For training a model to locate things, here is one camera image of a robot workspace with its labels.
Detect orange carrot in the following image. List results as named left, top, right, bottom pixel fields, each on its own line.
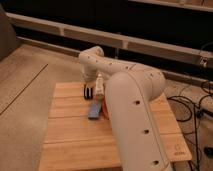
left=102, top=100, right=109, bottom=120

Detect blue eraser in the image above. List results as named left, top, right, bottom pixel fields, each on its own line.
left=88, top=101, right=101, bottom=120

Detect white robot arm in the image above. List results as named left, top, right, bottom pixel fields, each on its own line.
left=79, top=46, right=173, bottom=171

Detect white bottle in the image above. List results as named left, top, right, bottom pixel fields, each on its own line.
left=95, top=74, right=104, bottom=99

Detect white metal railing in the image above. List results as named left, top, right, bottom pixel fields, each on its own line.
left=6, top=12, right=213, bottom=68

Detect black floor cables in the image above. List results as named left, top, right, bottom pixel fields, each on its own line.
left=166, top=79, right=213, bottom=171

